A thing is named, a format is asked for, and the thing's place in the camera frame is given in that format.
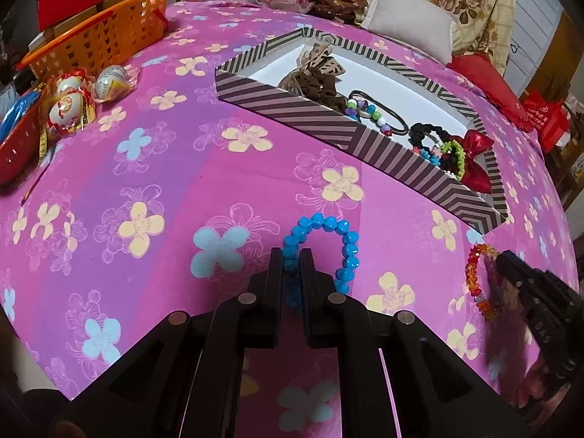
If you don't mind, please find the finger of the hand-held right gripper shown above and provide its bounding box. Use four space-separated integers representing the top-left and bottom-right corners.
495 250 584 393

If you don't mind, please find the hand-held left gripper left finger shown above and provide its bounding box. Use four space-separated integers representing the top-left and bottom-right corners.
50 246 284 438

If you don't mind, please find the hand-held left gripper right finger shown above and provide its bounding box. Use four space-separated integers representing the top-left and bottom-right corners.
299 247 530 438

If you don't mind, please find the orange crystal bead bracelet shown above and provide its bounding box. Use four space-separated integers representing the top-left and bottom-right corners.
464 243 503 322

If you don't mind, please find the blue bead bracelet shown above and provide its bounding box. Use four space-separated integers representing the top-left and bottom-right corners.
280 214 361 315

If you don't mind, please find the striped hexagonal box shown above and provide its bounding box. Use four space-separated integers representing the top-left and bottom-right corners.
214 26 509 233

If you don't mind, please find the multicolour bead bracelet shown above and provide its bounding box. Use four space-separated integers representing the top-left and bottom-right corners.
344 96 394 137

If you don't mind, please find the black scrunchie with coloured beads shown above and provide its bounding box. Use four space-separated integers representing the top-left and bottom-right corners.
407 122 467 178

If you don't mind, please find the thin dark brown hair band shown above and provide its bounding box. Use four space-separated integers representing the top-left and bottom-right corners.
349 90 409 137

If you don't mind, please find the red satin bow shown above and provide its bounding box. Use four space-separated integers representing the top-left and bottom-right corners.
449 129 496 195

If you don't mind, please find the wooden chair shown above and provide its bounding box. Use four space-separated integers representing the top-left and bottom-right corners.
545 139 584 211

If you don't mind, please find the red shopping bag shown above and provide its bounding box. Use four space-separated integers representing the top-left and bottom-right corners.
522 90 571 151

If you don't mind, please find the pink floral bedsheet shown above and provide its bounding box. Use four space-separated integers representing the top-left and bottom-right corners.
0 0 578 438

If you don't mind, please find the brown scrunchie with bow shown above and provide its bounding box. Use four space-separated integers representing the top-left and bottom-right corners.
278 42 350 112

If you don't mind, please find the red pillow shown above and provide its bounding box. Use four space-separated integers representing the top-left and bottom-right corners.
447 54 534 131

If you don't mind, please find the wrapped egg toy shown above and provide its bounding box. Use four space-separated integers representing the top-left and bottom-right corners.
93 64 138 103
52 69 85 96
46 91 96 140

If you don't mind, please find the white cushion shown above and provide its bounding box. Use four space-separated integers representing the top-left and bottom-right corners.
360 0 457 65

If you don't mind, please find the red plastic basket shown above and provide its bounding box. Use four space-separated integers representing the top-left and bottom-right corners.
0 93 46 188

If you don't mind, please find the orange plastic basket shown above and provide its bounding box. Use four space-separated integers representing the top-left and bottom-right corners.
20 0 176 78

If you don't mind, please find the blue plastic packet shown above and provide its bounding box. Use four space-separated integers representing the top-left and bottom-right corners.
0 90 42 140

